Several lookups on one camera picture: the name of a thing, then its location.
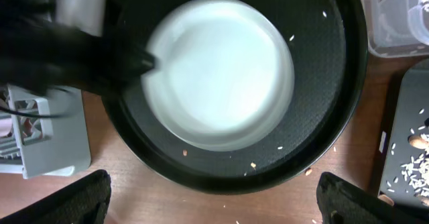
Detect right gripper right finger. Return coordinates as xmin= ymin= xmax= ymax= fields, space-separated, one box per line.
xmin=316 ymin=172 xmax=426 ymax=224

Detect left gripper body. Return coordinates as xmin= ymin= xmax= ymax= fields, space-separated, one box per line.
xmin=1 ymin=18 xmax=157 ymax=96

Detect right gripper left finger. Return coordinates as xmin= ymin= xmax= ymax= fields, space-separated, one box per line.
xmin=1 ymin=170 xmax=111 ymax=224

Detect food scraps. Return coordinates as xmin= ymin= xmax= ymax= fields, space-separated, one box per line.
xmin=385 ymin=108 xmax=428 ymax=209

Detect grey round plate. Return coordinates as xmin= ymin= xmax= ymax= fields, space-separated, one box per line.
xmin=141 ymin=0 xmax=294 ymax=152

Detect grey plastic dishwasher rack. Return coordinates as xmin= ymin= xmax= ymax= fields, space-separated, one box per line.
xmin=1 ymin=85 xmax=91 ymax=179

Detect clear plastic waste bin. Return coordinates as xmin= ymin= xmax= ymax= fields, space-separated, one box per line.
xmin=361 ymin=0 xmax=428 ymax=58

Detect black rectangular tray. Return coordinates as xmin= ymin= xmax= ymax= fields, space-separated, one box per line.
xmin=377 ymin=60 xmax=428 ymax=216

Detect round black serving tray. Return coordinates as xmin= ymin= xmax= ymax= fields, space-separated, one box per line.
xmin=103 ymin=0 xmax=368 ymax=194

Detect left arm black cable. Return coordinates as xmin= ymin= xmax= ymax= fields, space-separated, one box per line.
xmin=0 ymin=86 xmax=80 ymax=120

